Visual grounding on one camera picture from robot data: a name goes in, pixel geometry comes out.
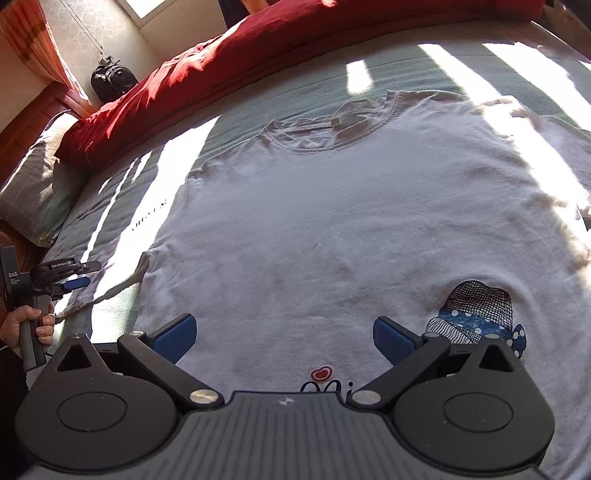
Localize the grey plaid pillow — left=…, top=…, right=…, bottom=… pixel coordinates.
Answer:
left=0, top=111, right=90, bottom=247

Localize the red quilt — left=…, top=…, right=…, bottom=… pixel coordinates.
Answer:
left=54, top=0, right=546, bottom=169

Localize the white printed t-shirt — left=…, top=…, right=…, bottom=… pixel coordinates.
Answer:
left=55, top=90, right=591, bottom=480

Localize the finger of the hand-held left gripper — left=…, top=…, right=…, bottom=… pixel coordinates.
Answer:
left=30, top=260, right=102, bottom=283
left=46, top=276, right=92, bottom=298

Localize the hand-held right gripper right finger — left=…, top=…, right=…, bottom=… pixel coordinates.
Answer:
left=346, top=316, right=527, bottom=411

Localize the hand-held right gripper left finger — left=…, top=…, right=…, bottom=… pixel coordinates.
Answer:
left=55, top=313, right=227, bottom=412

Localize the person's left hand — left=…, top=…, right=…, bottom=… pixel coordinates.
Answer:
left=0, top=306, right=55, bottom=352

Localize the window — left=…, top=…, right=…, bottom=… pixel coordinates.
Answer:
left=115, top=0, right=181, bottom=19

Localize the black backpack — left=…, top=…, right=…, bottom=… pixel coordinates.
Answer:
left=90, top=55, right=139, bottom=103

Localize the wooden headboard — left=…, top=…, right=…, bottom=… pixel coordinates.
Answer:
left=0, top=83, right=93, bottom=153

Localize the orange patterned curtain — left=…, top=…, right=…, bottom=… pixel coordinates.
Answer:
left=0, top=0, right=100, bottom=116

